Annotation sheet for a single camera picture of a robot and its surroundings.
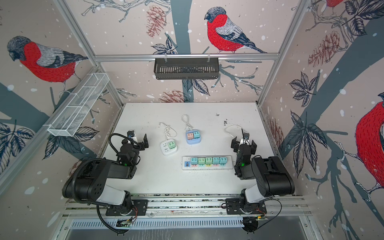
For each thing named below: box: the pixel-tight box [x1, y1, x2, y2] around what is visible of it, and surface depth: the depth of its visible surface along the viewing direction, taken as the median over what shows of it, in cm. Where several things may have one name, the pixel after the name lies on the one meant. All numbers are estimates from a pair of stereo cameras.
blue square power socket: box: [185, 129, 202, 145], surface depth 97 cm
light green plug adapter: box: [205, 157, 213, 165], surface depth 85 cm
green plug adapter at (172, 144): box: [168, 141, 176, 149], surface depth 92 cm
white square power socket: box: [160, 138, 178, 156], surface depth 94 cm
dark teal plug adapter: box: [193, 131, 200, 139], surface depth 97 cm
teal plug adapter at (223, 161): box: [219, 157, 228, 166], surface depth 85 cm
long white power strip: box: [182, 155, 234, 171], surface depth 87 cm
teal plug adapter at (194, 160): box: [191, 157, 198, 165], surface depth 85 cm
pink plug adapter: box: [187, 133, 194, 140], surface depth 95 cm
